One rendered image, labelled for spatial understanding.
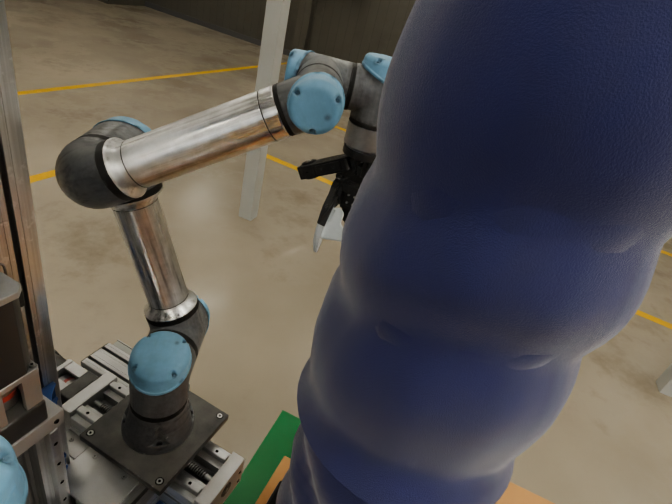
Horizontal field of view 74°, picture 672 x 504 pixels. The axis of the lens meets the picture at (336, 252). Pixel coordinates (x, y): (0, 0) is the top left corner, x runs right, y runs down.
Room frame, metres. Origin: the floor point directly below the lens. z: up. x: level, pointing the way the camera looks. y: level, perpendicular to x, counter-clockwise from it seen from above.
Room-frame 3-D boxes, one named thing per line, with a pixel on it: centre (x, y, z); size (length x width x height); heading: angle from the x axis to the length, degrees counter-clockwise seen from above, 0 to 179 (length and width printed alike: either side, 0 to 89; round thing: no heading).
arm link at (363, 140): (0.79, 0.00, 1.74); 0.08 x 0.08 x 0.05
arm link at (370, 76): (0.79, 0.01, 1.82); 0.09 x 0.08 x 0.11; 98
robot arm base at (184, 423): (0.61, 0.28, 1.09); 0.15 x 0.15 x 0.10
